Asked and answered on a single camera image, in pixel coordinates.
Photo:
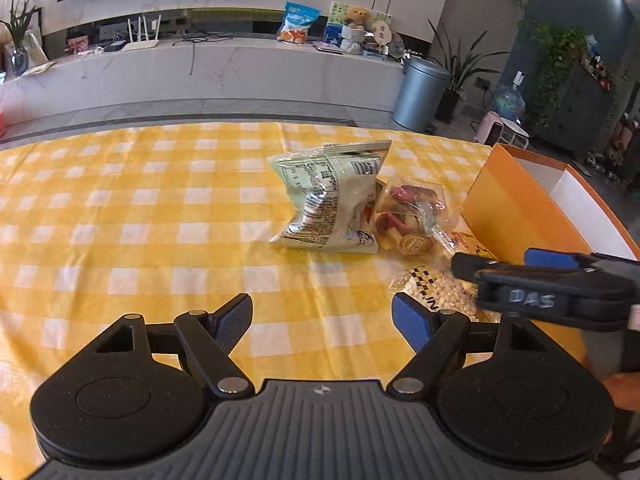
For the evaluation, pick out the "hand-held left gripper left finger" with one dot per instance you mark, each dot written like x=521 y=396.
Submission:
x=235 y=320

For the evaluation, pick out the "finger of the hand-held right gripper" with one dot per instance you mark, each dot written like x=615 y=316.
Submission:
x=547 y=258
x=470 y=265

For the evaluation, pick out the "pale green chip bag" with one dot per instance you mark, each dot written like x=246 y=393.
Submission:
x=320 y=195

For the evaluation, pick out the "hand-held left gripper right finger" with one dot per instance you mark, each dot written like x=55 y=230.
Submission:
x=407 y=320

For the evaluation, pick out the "clear dried fruit packet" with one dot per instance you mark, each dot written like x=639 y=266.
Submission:
x=400 y=210

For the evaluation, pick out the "trailing pothos plant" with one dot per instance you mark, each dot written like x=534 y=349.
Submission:
x=557 y=65

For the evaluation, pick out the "blue and white box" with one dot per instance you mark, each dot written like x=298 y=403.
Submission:
x=332 y=34

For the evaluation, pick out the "white round stool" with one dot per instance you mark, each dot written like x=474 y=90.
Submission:
x=514 y=134

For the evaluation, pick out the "teddy bear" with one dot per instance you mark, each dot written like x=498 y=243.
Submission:
x=356 y=30

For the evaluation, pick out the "yellow snack packet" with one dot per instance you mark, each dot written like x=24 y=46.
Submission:
x=470 y=245

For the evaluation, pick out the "small pink box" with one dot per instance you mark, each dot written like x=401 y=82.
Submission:
x=78 y=45

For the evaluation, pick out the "round white paddle fan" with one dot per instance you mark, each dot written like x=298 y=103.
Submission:
x=380 y=32

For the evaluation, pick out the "flat grey tablet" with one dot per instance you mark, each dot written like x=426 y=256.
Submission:
x=327 y=47

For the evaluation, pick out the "silver pedal trash can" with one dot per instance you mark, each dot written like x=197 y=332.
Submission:
x=420 y=95

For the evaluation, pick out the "large blue snack bag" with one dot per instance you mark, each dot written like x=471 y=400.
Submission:
x=299 y=22

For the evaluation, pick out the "pink space heater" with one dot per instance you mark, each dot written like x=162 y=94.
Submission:
x=487 y=129

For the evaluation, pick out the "bottles on cabinet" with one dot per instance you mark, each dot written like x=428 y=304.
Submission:
x=600 y=65

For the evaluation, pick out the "clear peanut packet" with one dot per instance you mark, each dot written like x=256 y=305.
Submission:
x=440 y=290

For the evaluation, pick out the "orange cardboard box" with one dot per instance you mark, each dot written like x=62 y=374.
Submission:
x=510 y=205

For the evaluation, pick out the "plant in glass vase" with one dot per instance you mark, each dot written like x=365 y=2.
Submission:
x=19 y=35

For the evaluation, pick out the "blue water jug with pump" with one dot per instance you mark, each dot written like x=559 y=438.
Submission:
x=509 y=100

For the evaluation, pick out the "toys on floor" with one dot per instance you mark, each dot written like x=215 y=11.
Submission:
x=612 y=150

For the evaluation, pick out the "white router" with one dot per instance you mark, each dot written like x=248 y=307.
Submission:
x=142 y=42

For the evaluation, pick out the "person's right hand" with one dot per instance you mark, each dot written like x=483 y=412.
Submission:
x=620 y=391

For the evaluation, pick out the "white marble media bench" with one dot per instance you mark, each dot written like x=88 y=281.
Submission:
x=200 y=75

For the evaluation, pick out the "yellow checked tablecloth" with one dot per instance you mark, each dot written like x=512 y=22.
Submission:
x=150 y=240

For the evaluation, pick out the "long-leaf plant in black pot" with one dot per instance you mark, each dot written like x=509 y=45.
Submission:
x=457 y=80

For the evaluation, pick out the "green patterned gift box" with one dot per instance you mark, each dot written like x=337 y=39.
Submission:
x=337 y=12

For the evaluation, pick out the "grey drawer cabinet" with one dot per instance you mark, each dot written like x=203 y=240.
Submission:
x=580 y=110

